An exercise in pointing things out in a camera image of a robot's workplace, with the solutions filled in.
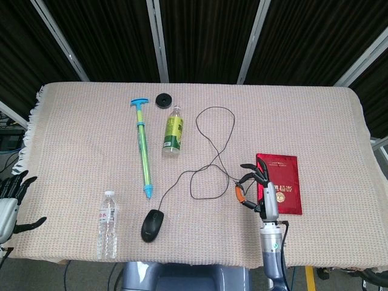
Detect black computer mouse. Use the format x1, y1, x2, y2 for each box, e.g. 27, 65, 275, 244
140, 209, 165, 243

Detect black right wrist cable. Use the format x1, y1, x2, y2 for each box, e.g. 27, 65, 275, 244
278, 220, 290, 269

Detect thin black cable loop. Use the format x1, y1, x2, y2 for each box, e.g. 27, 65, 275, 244
158, 105, 243, 212

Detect blue-grey robot torso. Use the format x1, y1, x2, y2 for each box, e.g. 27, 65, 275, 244
121, 262, 252, 291

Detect clear plastic water bottle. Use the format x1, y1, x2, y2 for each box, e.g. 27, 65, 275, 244
96, 190, 118, 260

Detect dark pleated curtain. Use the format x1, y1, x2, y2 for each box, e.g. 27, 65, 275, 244
0, 0, 388, 139

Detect black round disc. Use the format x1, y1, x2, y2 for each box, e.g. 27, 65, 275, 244
155, 93, 173, 109

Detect left five-finger robot hand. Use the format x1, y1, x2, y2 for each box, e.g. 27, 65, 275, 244
0, 170, 48, 244

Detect red certificate booklet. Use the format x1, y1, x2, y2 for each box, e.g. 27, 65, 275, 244
256, 153, 303, 216

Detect green and blue water pump toy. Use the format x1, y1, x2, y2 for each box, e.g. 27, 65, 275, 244
130, 98, 154, 199

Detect white frame post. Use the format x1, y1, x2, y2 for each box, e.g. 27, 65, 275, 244
236, 0, 272, 85
335, 33, 388, 87
146, 0, 170, 83
30, 0, 90, 82

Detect green label plastic bottle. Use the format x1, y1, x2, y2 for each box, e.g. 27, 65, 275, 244
161, 105, 185, 157

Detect beige woven tablecloth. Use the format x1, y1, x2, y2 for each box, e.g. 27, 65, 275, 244
12, 81, 371, 270

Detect right five-finger robot hand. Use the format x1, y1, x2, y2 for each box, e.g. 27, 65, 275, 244
235, 159, 279, 224

